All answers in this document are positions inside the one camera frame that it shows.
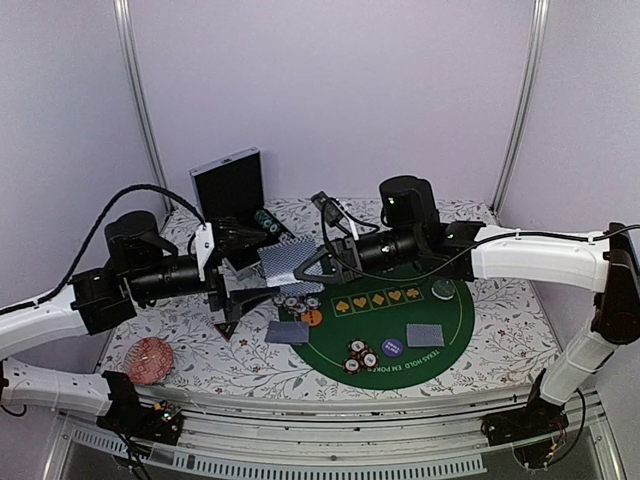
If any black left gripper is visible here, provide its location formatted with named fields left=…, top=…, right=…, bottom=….
left=128, top=222, right=281, bottom=321

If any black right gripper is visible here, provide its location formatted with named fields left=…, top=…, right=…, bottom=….
left=293, top=228, right=422, bottom=287

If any dealt playing card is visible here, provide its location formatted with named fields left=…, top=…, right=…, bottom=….
left=274, top=277, right=325, bottom=296
left=265, top=321, right=310, bottom=345
left=406, top=324, right=445, bottom=348

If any orange big blind button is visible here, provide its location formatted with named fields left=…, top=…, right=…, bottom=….
left=301, top=310, right=323, bottom=327

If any red black 100 chip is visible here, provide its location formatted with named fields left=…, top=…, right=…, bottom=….
left=348, top=339, right=368, bottom=357

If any purple small blind button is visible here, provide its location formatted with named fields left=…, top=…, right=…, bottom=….
left=381, top=338, right=404, bottom=358

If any green dealer button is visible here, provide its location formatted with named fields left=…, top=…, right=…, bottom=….
left=431, top=279, right=456, bottom=301

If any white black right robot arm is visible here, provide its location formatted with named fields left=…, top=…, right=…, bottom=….
left=294, top=175, right=639, bottom=436

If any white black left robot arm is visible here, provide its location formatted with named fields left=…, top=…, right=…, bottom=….
left=1, top=184, right=278, bottom=434

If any right poker chip stack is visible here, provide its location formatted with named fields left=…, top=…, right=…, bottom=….
left=254, top=210, right=280, bottom=235

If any black triangular card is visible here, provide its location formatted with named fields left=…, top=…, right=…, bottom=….
left=213, top=322, right=238, bottom=342

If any aluminium poker chip case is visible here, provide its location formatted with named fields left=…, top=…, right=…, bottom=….
left=189, top=147, right=294, bottom=279

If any round green poker mat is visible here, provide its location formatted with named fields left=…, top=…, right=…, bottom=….
left=275, top=265, right=475, bottom=390

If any red patterned bowl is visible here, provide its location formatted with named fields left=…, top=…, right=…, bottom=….
left=124, top=337, right=174, bottom=385

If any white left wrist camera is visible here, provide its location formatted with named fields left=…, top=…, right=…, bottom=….
left=194, top=222, right=215, bottom=282

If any aluminium front rail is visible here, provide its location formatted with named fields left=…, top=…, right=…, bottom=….
left=49, top=384, right=621, bottom=480

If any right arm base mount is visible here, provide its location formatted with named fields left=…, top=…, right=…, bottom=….
left=481, top=397, right=569, bottom=469

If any left aluminium frame post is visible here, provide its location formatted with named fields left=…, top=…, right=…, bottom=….
left=113, top=0, right=168, bottom=188

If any aluminium frame post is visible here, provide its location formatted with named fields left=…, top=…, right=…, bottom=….
left=490, top=0, right=550, bottom=218
left=113, top=0, right=168, bottom=188

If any right aluminium frame post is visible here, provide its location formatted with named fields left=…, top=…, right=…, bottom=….
left=490, top=0, right=550, bottom=218

